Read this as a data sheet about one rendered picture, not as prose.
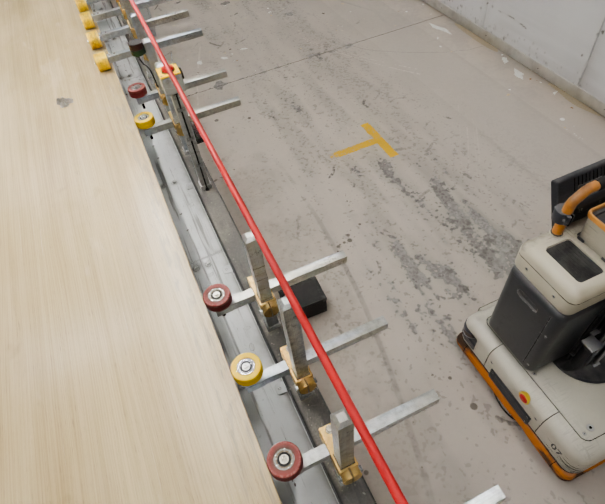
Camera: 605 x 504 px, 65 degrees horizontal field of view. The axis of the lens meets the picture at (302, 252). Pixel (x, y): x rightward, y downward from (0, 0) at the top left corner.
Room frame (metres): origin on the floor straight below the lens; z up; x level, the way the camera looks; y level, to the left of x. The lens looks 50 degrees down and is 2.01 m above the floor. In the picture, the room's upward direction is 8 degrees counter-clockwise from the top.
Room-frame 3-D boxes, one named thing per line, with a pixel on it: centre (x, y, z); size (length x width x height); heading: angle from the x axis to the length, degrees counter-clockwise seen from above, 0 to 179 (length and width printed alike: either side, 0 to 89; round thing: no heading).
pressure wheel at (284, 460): (0.32, 0.10, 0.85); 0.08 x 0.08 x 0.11
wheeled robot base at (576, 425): (0.76, -1.02, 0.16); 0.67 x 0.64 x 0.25; 18
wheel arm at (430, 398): (0.39, -0.09, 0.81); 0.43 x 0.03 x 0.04; 108
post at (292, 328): (0.56, 0.05, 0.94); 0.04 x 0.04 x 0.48; 18
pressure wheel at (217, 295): (0.80, 0.26, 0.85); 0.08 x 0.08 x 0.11
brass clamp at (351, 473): (0.35, -0.03, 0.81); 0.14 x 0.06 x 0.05; 18
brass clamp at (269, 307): (0.82, 0.13, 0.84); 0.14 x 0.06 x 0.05; 18
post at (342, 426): (0.33, -0.03, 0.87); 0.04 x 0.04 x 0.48; 18
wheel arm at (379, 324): (0.62, -0.01, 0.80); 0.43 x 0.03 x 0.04; 108
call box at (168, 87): (1.50, 0.36, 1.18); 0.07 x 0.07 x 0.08; 18
